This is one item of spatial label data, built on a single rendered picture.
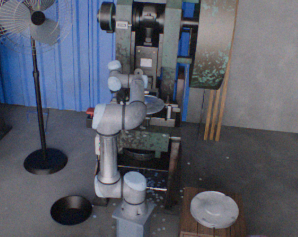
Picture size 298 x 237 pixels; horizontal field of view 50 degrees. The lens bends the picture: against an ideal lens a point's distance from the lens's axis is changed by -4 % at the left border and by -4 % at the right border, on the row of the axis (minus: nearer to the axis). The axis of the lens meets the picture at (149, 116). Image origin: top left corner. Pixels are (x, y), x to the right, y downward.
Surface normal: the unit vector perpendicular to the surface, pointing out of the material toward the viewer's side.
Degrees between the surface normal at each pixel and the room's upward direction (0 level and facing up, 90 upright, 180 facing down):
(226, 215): 0
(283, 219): 0
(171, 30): 90
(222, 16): 73
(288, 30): 90
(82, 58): 90
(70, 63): 90
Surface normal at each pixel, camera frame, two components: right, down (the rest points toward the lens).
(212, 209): 0.06, -0.88
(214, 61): -0.11, 0.69
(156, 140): -0.11, 0.46
